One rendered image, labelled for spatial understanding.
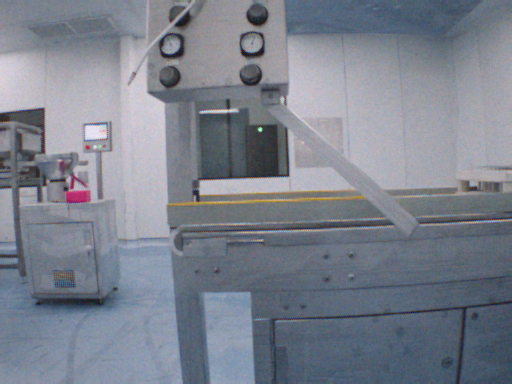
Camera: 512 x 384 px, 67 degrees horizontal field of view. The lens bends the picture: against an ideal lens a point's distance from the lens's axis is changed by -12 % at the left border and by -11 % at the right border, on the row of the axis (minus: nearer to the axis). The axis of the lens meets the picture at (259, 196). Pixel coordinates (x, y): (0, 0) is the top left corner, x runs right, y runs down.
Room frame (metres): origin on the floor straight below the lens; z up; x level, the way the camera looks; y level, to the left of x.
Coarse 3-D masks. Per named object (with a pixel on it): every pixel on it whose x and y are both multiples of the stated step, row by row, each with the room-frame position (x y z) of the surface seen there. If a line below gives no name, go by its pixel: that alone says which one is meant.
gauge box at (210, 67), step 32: (160, 0) 0.64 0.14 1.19; (192, 0) 0.64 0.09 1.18; (224, 0) 0.64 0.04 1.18; (160, 32) 0.64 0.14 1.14; (192, 32) 0.64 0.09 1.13; (224, 32) 0.64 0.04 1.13; (160, 64) 0.64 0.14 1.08; (192, 64) 0.64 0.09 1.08; (224, 64) 0.64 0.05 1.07; (256, 64) 0.63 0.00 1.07; (288, 64) 0.63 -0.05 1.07; (160, 96) 0.68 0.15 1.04; (192, 96) 0.70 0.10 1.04; (224, 96) 0.71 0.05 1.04; (256, 96) 0.73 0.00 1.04
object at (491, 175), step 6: (456, 174) 0.89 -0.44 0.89; (462, 174) 0.86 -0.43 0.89; (468, 174) 0.82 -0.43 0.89; (474, 174) 0.79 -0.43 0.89; (480, 174) 0.77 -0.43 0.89; (486, 174) 0.74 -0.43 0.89; (492, 174) 0.71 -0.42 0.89; (498, 174) 0.69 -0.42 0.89; (504, 174) 0.67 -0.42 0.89; (510, 174) 0.66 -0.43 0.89; (474, 180) 0.80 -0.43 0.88; (480, 180) 0.77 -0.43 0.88; (486, 180) 0.74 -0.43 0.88; (492, 180) 0.71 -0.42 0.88; (498, 180) 0.69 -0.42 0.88; (504, 180) 0.67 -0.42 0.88; (510, 180) 0.66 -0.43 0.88
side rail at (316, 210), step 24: (168, 216) 0.67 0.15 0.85; (192, 216) 0.67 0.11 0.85; (216, 216) 0.67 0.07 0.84; (240, 216) 0.67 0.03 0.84; (264, 216) 0.67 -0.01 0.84; (288, 216) 0.66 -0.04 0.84; (312, 216) 0.66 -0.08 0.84; (336, 216) 0.66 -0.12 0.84; (360, 216) 0.66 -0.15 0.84; (384, 216) 0.65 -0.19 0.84
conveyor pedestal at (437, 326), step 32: (384, 288) 0.70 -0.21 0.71; (416, 288) 0.69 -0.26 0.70; (448, 288) 0.69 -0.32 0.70; (480, 288) 0.69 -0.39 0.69; (256, 320) 0.71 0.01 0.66; (288, 320) 0.72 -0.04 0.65; (320, 320) 0.71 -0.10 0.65; (352, 320) 0.71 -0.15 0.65; (384, 320) 0.71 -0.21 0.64; (416, 320) 0.70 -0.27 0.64; (448, 320) 0.70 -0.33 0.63; (480, 320) 0.69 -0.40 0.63; (256, 352) 0.71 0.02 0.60; (288, 352) 0.72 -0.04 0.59; (320, 352) 0.71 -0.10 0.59; (352, 352) 0.71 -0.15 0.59; (384, 352) 0.71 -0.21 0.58; (416, 352) 0.70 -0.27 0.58; (448, 352) 0.70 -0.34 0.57; (480, 352) 0.69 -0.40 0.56
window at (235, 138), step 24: (216, 120) 5.78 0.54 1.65; (240, 120) 5.81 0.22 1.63; (264, 120) 5.83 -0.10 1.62; (216, 144) 5.78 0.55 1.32; (240, 144) 5.80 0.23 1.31; (264, 144) 5.83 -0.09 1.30; (216, 168) 5.78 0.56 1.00; (240, 168) 5.80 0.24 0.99; (264, 168) 5.83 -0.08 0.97; (288, 168) 5.85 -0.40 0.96
